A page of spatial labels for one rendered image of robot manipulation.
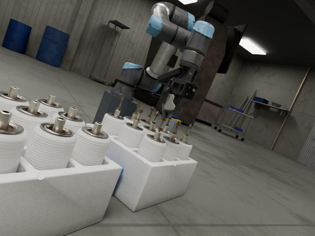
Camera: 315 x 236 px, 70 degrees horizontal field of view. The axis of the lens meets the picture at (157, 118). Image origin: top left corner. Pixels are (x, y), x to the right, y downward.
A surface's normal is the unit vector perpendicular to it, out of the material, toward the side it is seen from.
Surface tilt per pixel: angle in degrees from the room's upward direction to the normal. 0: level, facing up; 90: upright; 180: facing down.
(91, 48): 90
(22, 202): 90
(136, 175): 90
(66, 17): 90
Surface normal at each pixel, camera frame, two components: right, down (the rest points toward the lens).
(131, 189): -0.55, -0.12
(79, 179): 0.77, 0.37
